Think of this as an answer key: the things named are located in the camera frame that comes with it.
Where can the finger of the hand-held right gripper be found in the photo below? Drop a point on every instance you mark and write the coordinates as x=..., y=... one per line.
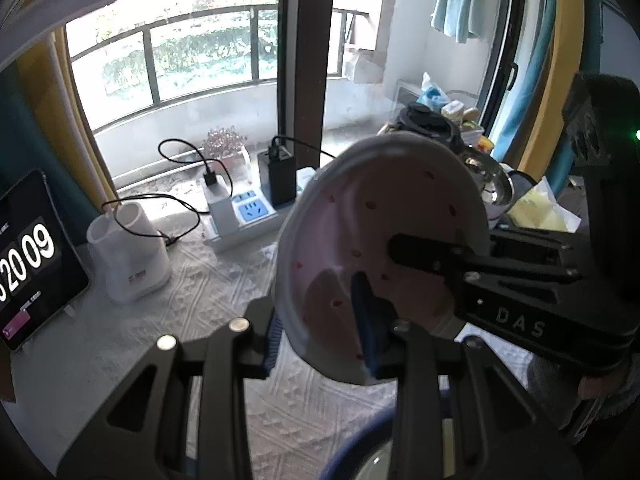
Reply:
x=425, y=255
x=530, y=245

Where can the large blue bowl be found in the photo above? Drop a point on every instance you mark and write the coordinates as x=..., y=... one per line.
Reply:
x=340, y=455

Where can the dark sliding door frame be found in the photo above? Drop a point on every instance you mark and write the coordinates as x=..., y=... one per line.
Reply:
x=305, y=60

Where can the yellow curtain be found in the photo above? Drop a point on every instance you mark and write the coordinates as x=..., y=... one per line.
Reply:
x=565, y=60
x=85, y=125

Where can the white lamp head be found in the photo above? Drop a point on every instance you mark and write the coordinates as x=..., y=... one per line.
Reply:
x=60, y=5

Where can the pink speckled bowl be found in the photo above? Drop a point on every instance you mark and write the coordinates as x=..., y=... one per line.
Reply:
x=400, y=195

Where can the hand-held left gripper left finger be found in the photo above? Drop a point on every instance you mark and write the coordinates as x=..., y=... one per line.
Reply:
x=272, y=347

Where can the small carton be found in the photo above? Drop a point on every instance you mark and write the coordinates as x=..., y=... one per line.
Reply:
x=452, y=109

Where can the blue plastic bag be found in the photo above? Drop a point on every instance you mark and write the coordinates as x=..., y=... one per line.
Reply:
x=430, y=97

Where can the steel bowl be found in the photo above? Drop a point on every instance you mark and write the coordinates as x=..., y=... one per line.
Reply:
x=492, y=185

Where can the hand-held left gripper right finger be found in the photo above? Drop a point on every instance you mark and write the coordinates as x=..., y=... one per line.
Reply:
x=365, y=320

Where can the light blue hanging towel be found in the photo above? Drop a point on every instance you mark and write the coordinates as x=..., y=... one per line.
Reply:
x=460, y=5

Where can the white textured tablecloth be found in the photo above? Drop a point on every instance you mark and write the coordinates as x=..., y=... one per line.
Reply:
x=210, y=300

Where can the white charger block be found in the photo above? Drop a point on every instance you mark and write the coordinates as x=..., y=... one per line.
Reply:
x=220, y=205

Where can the white plastic basket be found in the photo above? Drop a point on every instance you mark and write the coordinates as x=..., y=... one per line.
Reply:
x=472, y=135

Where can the white power strip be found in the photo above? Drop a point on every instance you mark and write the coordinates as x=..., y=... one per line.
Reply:
x=250, y=212

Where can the black balcony railing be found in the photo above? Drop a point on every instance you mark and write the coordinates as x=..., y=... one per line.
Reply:
x=254, y=45

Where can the tablet with clock display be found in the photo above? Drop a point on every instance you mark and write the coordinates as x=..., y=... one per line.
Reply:
x=35, y=260

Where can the black power adapter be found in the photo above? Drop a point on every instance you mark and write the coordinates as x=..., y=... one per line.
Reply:
x=280, y=180

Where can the pale cardboard carton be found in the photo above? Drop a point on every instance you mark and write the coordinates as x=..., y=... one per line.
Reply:
x=367, y=70

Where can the person's right hand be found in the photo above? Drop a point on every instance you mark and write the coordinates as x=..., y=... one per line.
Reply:
x=589, y=389

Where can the potted plant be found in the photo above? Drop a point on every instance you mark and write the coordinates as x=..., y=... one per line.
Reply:
x=225, y=142

